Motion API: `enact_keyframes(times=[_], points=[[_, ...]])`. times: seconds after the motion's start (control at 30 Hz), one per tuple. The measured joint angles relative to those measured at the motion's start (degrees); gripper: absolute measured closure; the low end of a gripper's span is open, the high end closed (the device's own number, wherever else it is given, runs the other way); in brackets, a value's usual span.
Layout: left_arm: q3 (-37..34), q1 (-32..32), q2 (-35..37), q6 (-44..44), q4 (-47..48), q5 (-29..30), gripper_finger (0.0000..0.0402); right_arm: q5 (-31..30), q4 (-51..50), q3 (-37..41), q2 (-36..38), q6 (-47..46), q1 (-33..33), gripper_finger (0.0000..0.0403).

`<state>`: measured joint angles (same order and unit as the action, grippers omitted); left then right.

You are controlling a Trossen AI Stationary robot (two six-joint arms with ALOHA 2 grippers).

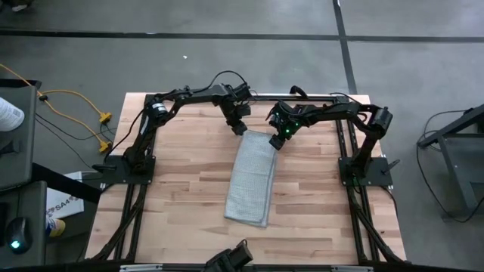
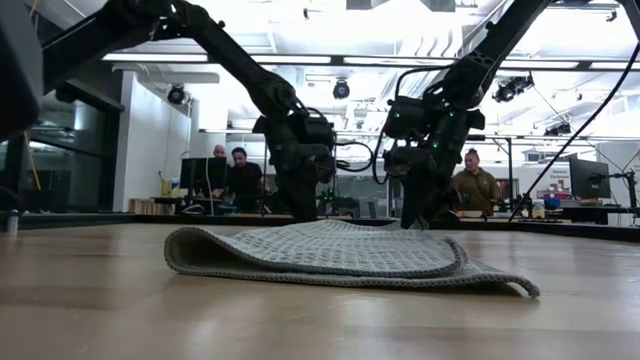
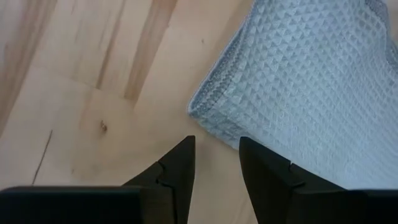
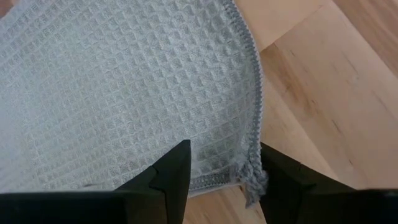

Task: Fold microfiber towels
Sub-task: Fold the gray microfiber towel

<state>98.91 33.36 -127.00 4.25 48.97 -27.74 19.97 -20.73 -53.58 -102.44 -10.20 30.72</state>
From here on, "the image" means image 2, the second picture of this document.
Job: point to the black background rig frame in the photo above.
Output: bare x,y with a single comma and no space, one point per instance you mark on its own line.
510,170

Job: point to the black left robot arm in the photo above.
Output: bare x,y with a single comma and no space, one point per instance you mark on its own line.
225,45

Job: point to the long ceiling light bar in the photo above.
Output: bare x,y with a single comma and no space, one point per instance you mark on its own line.
150,57

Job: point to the black monitor on arm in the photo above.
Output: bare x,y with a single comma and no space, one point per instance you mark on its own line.
590,177

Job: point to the yellow bottle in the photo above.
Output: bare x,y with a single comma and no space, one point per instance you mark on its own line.
165,188

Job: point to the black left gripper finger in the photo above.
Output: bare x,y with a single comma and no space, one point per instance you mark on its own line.
309,202
290,202

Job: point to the blue container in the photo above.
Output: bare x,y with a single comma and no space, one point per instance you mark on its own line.
552,203

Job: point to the grey waffle microfiber towel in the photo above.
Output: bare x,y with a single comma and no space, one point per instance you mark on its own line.
325,250

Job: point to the black computer monitor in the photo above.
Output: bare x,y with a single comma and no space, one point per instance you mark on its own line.
200,175

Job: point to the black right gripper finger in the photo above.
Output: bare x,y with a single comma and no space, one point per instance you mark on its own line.
444,200
415,205

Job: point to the black aluminium table frame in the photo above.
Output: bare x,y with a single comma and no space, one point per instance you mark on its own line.
100,218

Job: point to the white cylindrical post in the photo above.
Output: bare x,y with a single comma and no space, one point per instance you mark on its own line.
12,225

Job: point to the black double ceiling spotlight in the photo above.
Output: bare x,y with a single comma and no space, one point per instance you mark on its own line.
510,89

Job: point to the person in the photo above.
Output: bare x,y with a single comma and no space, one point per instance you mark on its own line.
245,180
219,152
475,187

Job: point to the white wall sign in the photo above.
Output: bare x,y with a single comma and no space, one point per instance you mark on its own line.
555,185

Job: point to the wooden crate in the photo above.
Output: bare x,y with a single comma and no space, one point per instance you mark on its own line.
150,206

